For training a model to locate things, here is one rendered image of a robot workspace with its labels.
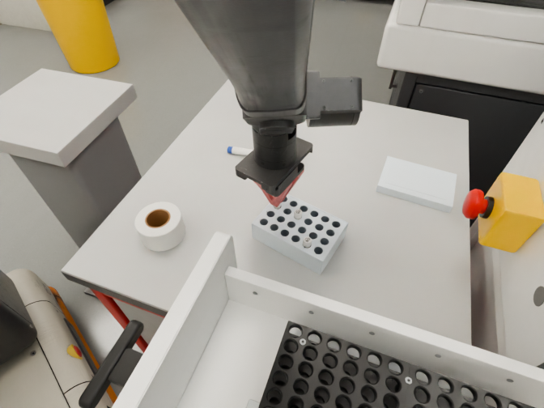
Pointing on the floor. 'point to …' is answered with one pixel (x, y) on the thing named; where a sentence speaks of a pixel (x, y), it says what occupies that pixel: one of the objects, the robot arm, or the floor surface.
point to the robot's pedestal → (71, 145)
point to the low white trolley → (437, 305)
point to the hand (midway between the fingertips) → (276, 199)
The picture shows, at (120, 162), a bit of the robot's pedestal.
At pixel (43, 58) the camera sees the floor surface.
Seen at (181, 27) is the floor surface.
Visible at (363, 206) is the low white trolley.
